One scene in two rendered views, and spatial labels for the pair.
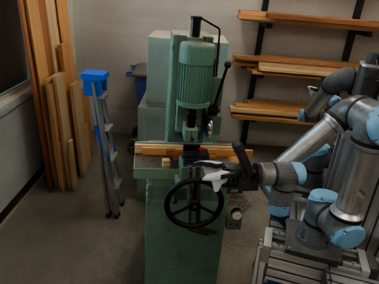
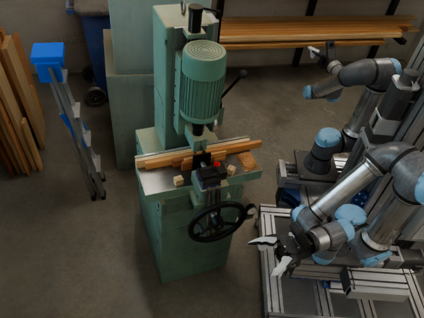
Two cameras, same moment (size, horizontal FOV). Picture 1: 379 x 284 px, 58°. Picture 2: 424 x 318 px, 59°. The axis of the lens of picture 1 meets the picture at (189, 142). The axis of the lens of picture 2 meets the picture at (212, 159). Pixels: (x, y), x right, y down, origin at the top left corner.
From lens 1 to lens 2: 0.71 m
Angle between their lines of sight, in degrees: 25
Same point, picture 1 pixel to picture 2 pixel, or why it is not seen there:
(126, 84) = (61, 13)
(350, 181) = (387, 222)
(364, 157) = (404, 208)
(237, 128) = not seen: hidden behind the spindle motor
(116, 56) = not seen: outside the picture
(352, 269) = not seen: hidden behind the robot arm
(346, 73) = (368, 70)
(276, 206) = (323, 259)
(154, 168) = (167, 190)
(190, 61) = (200, 77)
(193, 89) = (204, 105)
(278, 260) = (305, 264)
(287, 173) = (339, 238)
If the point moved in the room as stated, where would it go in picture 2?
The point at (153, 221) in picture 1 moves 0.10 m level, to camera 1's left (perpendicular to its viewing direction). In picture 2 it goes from (168, 231) to (149, 233)
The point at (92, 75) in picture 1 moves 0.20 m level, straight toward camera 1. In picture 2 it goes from (47, 58) to (55, 78)
